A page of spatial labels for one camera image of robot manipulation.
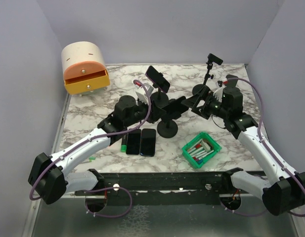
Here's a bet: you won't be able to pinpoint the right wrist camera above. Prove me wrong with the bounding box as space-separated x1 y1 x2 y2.
214 79 228 102

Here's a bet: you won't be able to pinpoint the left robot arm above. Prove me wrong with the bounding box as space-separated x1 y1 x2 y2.
28 95 166 204

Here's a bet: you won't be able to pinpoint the black phone stand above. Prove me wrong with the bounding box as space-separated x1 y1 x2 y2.
150 83 170 108
157 116 178 139
192 53 223 95

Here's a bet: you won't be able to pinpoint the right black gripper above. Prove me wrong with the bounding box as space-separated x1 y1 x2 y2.
181 85 229 119

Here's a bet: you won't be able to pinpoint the markers in bin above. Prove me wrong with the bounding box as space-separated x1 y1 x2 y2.
187 139 214 163

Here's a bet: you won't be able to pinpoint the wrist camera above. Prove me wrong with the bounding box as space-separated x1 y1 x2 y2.
214 79 228 102
135 83 154 105

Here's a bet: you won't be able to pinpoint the white eraser in bin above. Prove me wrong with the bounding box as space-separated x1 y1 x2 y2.
201 140 212 152

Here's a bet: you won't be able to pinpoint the green plastic bin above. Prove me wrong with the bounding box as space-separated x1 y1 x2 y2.
181 132 221 169

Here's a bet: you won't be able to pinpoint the wood base phone stand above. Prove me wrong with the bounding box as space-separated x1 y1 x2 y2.
224 74 238 88

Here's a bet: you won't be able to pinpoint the black table front rail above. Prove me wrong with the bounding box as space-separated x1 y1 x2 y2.
57 171 283 205

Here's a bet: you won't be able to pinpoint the grey silver phone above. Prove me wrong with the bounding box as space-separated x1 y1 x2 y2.
126 129 141 155

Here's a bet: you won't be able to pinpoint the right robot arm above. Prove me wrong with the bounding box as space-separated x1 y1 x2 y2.
182 85 305 216

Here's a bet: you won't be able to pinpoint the orange drawer box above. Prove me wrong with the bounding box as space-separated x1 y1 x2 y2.
61 41 110 95

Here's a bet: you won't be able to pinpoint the green highlighter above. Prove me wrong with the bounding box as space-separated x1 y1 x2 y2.
120 134 128 153

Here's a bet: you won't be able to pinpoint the black phone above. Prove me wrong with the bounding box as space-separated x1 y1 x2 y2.
139 128 156 157

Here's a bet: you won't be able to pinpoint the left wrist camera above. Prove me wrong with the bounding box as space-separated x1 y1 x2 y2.
135 83 154 105

